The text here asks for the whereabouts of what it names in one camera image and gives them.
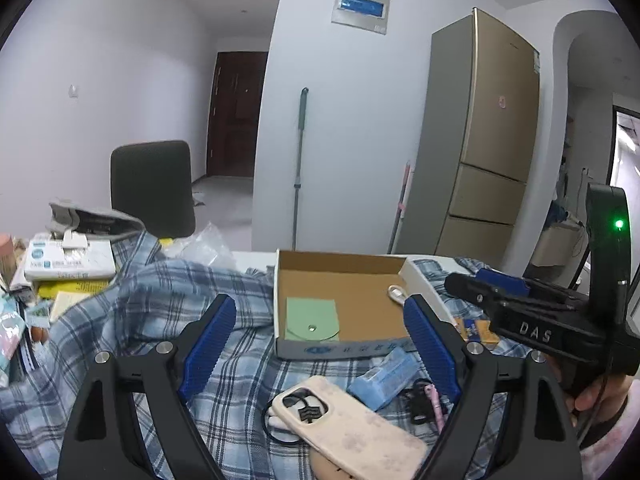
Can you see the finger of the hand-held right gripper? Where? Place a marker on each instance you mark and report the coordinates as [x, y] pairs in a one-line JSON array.
[[505, 282], [470, 287]]

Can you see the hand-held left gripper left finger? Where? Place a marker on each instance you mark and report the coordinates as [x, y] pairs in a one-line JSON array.
[[210, 345]]

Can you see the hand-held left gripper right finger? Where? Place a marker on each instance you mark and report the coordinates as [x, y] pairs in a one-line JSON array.
[[430, 345]]

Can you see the small brown packet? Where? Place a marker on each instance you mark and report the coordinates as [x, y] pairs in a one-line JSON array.
[[475, 331]]

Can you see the pink hair clip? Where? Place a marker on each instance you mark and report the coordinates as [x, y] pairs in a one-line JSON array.
[[436, 405]]

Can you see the blue plaid shirt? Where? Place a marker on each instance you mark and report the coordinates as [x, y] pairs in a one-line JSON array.
[[150, 300]]

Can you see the cardboard box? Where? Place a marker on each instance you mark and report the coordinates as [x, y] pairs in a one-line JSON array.
[[360, 285]]

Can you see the beige phone case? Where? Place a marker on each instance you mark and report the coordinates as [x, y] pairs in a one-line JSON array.
[[350, 430]]

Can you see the round beige compact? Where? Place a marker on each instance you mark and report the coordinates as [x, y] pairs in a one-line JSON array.
[[325, 467]]

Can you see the person's right forearm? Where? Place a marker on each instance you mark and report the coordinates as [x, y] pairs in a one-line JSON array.
[[620, 450]]

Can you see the person's right hand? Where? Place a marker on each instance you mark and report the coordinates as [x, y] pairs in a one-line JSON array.
[[602, 400]]

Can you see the clear plastic bag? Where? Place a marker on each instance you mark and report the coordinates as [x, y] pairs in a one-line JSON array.
[[205, 250]]

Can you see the green paper card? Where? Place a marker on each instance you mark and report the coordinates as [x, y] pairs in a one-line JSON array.
[[310, 316]]

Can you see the gold refrigerator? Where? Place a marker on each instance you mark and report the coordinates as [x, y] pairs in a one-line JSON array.
[[490, 135]]

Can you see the yellow packet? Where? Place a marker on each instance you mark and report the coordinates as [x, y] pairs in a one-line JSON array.
[[65, 289]]

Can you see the grey bag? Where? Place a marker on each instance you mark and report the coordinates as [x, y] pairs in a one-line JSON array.
[[95, 220]]

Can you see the white charger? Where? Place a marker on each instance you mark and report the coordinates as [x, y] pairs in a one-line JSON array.
[[75, 241]]

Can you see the dark office chair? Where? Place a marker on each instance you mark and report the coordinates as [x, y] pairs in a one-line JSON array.
[[150, 185]]

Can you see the light blue packet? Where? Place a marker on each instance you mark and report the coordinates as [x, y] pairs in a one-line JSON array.
[[10, 330]]

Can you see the pink container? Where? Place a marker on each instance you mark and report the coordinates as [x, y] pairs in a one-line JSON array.
[[5, 255]]

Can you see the dark wooden door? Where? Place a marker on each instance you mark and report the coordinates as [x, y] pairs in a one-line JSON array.
[[235, 115]]

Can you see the white light switch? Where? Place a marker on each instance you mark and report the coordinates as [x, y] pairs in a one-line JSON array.
[[73, 91]]

